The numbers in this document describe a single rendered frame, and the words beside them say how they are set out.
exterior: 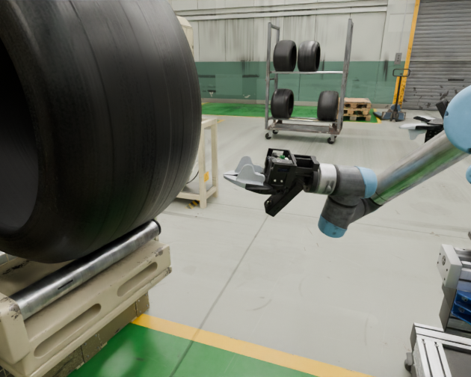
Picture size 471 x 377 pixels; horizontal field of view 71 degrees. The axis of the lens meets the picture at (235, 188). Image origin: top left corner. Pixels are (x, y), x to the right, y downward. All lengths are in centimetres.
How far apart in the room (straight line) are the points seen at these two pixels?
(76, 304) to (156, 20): 51
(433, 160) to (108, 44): 69
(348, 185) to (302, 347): 112
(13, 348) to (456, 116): 78
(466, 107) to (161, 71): 49
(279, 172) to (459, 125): 33
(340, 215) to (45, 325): 65
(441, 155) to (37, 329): 85
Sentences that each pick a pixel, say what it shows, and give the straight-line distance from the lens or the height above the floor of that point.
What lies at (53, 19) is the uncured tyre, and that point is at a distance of 51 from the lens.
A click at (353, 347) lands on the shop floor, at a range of 185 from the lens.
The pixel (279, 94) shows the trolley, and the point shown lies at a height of 79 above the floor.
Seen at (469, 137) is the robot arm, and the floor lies 116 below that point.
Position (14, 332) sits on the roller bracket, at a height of 91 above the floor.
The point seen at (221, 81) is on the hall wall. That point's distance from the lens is 1238.
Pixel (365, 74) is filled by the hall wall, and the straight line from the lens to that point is 1151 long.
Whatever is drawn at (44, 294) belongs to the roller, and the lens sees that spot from 66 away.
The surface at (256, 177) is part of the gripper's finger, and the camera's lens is 74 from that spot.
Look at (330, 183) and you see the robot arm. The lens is 79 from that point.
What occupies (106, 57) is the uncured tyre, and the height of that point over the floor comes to 128.
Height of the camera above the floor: 127
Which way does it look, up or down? 20 degrees down
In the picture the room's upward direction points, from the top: straight up
